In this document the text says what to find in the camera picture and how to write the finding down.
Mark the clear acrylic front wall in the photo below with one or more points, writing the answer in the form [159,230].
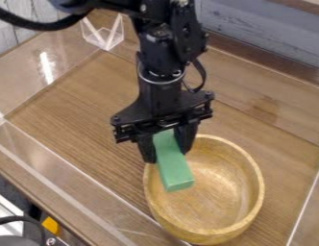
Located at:
[91,211]

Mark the clear acrylic corner bracket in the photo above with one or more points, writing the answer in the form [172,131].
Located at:
[105,38]

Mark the green rectangular block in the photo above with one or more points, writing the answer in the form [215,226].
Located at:
[175,170]

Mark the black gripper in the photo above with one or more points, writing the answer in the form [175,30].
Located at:
[166,105]

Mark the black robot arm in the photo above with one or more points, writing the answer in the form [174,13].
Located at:
[172,43]

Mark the yellow label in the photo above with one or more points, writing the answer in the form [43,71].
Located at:
[52,225]

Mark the brown wooden bowl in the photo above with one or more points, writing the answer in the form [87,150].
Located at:
[214,211]

